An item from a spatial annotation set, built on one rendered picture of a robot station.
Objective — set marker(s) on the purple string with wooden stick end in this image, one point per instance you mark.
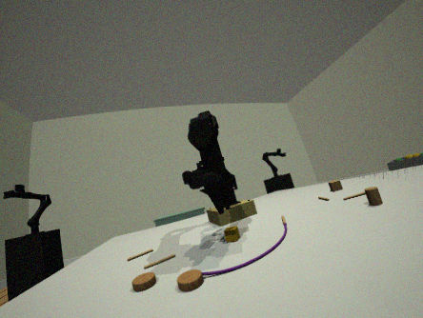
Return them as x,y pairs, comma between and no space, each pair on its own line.
252,260

